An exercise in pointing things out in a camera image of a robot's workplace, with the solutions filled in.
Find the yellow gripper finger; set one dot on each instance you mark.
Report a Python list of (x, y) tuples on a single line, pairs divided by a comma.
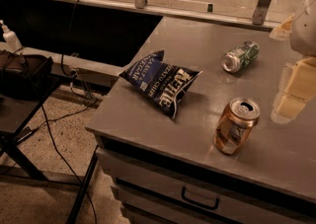
[(297, 87), (282, 31)]

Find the green soda can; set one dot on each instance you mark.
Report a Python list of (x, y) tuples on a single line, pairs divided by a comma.
[(239, 57)]

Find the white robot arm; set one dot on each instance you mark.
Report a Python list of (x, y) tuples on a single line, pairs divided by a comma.
[(302, 37)]

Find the orange soda can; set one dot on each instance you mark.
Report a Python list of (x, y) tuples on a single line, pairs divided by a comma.
[(238, 119)]

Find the blue kettle chips bag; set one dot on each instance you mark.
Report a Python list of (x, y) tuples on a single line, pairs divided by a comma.
[(161, 83)]

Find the grey drawer cabinet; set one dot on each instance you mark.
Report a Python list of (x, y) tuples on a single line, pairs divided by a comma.
[(155, 189)]

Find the black bag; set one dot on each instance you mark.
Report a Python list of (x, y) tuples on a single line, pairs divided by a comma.
[(23, 76)]

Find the white spray bottle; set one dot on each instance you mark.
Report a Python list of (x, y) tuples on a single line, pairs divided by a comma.
[(10, 37)]

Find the black side table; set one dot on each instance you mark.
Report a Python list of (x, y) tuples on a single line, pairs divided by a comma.
[(14, 116)]

